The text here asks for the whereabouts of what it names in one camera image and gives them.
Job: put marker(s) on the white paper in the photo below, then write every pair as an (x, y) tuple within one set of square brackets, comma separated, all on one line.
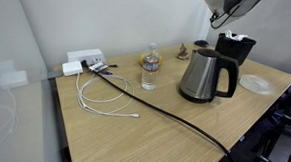
[(234, 36)]

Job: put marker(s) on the brown crumpled paper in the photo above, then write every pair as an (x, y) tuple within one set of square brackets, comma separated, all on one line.
[(183, 53)]

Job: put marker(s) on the black plastic bin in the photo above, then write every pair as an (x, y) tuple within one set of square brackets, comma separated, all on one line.
[(235, 50)]

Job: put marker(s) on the clear plastic water bottle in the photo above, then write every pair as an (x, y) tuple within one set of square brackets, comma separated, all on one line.
[(150, 74)]

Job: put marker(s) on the silver adapter hub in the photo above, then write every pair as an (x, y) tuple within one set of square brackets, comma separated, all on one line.
[(98, 67)]

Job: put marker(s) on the white box with ports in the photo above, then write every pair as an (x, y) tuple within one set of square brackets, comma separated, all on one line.
[(85, 55)]

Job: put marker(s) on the black computer mouse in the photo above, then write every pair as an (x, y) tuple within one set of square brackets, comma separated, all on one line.
[(201, 43)]

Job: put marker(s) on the white charger brick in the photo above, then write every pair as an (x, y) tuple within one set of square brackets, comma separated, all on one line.
[(72, 68)]

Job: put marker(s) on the clear tape roll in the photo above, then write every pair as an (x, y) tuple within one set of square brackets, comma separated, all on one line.
[(247, 84)]

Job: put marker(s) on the black metal frame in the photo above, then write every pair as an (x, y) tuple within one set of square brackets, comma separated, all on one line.
[(283, 131)]

